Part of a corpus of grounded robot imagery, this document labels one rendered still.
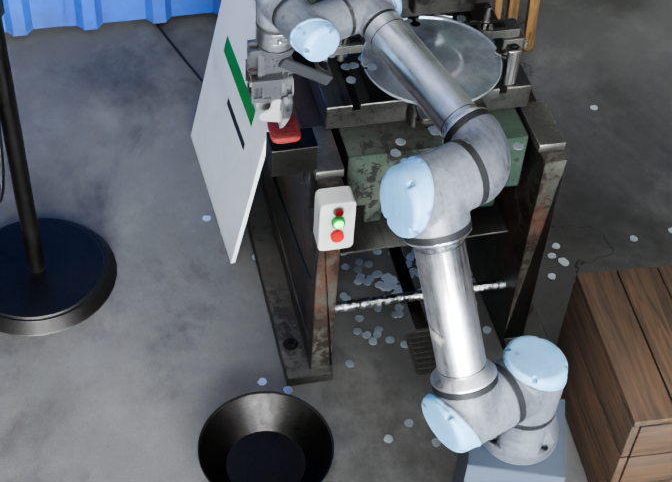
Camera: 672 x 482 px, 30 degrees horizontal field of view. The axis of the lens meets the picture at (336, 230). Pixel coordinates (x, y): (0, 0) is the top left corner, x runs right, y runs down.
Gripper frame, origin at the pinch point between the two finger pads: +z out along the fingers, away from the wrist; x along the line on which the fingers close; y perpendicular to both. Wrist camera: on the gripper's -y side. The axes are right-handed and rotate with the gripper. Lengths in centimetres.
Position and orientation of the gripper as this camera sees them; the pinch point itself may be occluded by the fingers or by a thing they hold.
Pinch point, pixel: (284, 121)
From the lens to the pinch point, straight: 248.0
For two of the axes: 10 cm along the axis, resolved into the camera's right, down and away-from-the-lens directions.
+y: -9.7, 1.3, -1.9
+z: -0.5, 6.9, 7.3
